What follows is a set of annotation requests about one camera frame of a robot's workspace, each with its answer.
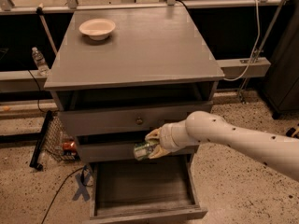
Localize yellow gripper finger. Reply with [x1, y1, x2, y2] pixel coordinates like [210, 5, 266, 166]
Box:
[149, 145, 169, 159]
[145, 128, 160, 141]

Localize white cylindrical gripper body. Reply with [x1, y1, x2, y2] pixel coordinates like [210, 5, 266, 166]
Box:
[159, 121, 191, 152]

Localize green soda can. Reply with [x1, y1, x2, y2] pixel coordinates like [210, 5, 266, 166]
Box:
[134, 140, 158, 161]

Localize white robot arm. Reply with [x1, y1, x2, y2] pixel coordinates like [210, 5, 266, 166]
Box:
[145, 111, 299, 181]

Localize grey top drawer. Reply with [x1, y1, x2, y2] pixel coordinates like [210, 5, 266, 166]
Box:
[59, 101, 213, 136]

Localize grey open bottom drawer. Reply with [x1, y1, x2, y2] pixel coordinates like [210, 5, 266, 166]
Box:
[82, 155, 207, 224]

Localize grey wooden drawer cabinet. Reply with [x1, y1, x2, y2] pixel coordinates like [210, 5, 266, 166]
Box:
[43, 6, 225, 165]

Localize grey middle drawer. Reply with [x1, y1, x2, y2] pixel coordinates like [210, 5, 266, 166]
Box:
[75, 131, 203, 164]

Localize blue tape cross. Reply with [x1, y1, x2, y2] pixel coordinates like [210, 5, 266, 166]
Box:
[72, 174, 91, 202]

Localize orange object in basket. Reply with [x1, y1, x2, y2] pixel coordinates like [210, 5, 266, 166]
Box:
[62, 141, 77, 154]

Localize black caster wheel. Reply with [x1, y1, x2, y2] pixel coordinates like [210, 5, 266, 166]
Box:
[286, 126, 299, 139]

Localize dark grey side cabinet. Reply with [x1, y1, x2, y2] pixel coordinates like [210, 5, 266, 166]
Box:
[262, 7, 299, 119]

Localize white paper bowl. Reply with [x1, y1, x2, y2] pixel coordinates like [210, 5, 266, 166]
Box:
[79, 19, 116, 41]

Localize black bar on floor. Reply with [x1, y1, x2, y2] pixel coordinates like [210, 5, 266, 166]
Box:
[29, 111, 52, 171]

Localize clear plastic water bottle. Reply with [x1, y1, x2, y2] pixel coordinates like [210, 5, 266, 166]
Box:
[32, 47, 50, 77]

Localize black floor cable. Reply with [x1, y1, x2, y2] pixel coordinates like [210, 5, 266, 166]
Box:
[40, 166, 85, 224]

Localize wire mesh basket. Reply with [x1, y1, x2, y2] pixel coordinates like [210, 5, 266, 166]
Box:
[43, 116, 78, 161]

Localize white cable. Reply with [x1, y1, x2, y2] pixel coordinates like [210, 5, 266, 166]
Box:
[222, 0, 262, 82]

